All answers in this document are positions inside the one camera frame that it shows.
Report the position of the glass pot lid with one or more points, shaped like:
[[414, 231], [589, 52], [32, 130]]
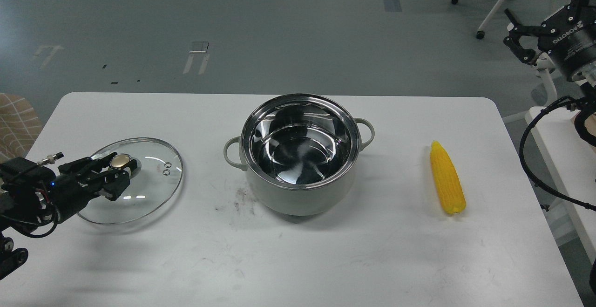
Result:
[[158, 175]]

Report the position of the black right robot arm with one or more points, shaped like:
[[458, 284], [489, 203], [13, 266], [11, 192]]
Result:
[[583, 120]]

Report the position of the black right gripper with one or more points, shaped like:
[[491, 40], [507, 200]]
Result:
[[571, 46]]

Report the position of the white side table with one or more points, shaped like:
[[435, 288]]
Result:
[[571, 163]]

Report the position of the pale green metal pot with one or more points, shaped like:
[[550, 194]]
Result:
[[299, 152]]

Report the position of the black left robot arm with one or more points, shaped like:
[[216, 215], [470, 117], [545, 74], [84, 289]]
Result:
[[34, 199]]

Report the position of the yellow corn cob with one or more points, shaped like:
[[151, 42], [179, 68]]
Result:
[[446, 180]]

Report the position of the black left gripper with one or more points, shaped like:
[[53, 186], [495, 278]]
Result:
[[73, 189]]

